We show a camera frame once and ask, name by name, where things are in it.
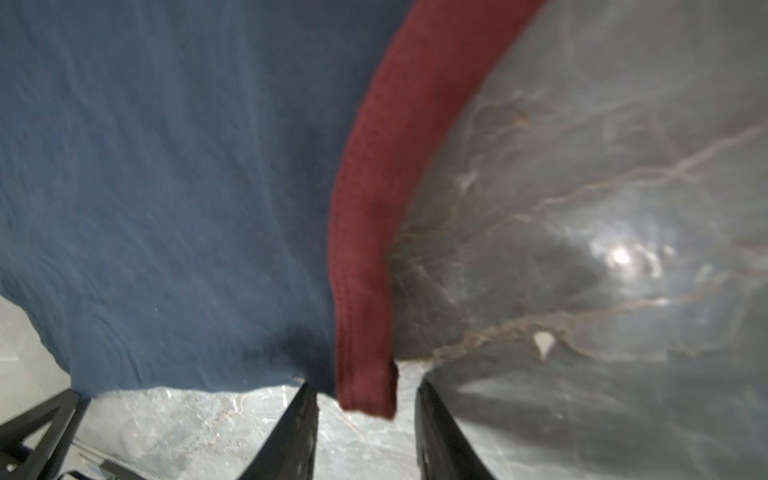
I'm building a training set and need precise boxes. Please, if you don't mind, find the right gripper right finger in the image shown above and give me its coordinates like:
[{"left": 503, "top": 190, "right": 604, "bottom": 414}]
[{"left": 415, "top": 380, "right": 495, "bottom": 480}]

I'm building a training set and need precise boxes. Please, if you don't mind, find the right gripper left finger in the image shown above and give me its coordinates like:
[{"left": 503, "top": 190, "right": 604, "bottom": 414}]
[{"left": 239, "top": 384, "right": 319, "bottom": 480}]

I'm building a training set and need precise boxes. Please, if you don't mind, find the navy tank top red trim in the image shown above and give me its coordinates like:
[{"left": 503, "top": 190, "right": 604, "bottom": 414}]
[{"left": 1, "top": 1, "right": 541, "bottom": 418}]

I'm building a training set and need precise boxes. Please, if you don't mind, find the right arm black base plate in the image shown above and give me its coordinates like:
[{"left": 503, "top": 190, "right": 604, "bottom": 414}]
[{"left": 1, "top": 389, "right": 90, "bottom": 480}]

